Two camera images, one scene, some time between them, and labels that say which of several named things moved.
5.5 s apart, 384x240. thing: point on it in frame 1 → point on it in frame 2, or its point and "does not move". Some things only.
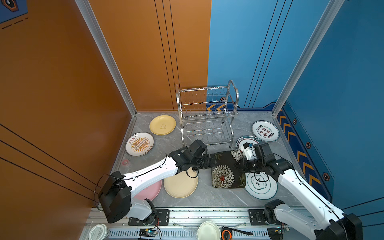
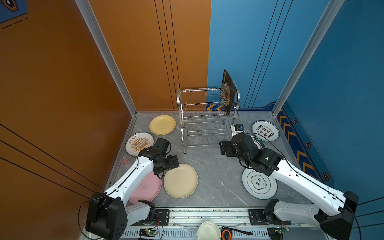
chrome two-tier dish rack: (206, 114) does not move
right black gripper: (243, 166) → (229, 145)
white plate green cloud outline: (260, 186) does not move
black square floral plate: (229, 172) → (227, 92)
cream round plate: (182, 185) does not move
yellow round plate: (162, 125) does not move
